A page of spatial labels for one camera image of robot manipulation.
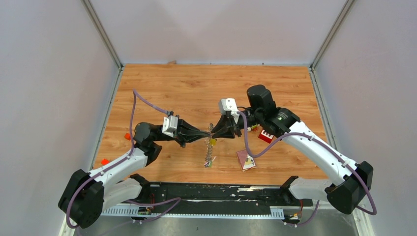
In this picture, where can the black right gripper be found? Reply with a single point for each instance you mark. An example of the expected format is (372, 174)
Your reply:
(223, 122)

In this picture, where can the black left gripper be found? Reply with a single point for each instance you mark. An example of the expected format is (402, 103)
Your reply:
(186, 132)

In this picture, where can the key with yellow tag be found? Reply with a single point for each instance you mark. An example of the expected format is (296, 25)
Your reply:
(212, 142)

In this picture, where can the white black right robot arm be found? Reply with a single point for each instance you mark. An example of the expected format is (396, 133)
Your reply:
(348, 183)

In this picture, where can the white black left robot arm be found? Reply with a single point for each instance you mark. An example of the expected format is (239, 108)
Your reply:
(88, 194)

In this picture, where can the toy brick car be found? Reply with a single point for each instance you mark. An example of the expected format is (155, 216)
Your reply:
(253, 128)

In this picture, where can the red white toy brick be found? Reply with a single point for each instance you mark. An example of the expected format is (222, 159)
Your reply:
(265, 136)

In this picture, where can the playing card box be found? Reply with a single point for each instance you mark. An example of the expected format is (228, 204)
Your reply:
(245, 160)

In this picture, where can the orange red brick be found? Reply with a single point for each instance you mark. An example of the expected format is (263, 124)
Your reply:
(105, 162)

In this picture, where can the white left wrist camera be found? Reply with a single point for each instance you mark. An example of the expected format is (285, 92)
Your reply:
(170, 124)

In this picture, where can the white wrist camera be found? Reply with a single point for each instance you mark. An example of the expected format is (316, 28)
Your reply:
(170, 124)
(228, 106)

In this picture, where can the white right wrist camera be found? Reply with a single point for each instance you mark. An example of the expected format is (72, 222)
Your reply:
(228, 106)

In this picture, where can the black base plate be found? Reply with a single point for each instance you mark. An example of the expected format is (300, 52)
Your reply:
(217, 198)

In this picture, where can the slotted white cable duct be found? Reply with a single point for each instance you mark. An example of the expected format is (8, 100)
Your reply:
(136, 211)

